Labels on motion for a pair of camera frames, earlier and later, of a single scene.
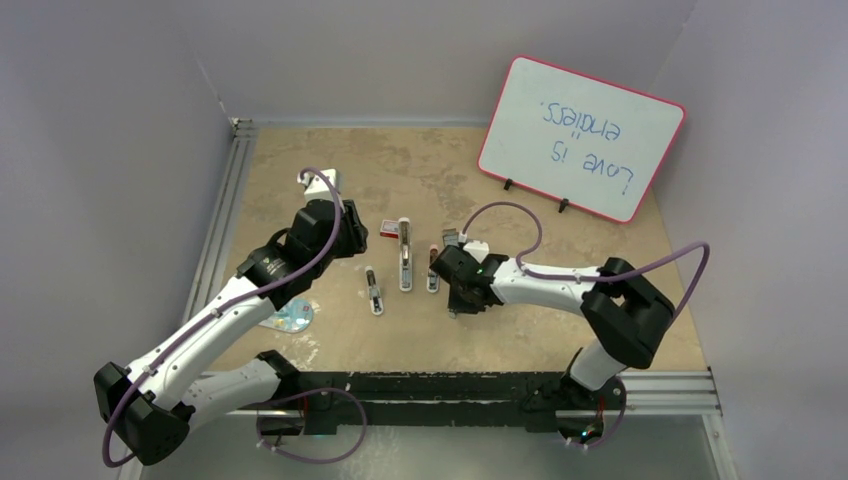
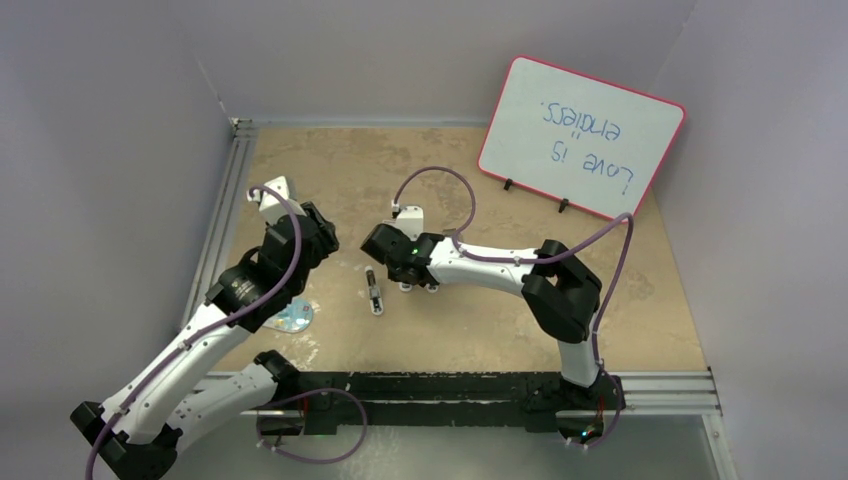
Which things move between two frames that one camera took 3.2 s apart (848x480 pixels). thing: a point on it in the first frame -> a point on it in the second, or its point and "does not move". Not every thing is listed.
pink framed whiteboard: (578, 138) does not move
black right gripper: (458, 306) -> (392, 275)
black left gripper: (354, 232) -> (325, 242)
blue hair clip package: (294, 316) does not move
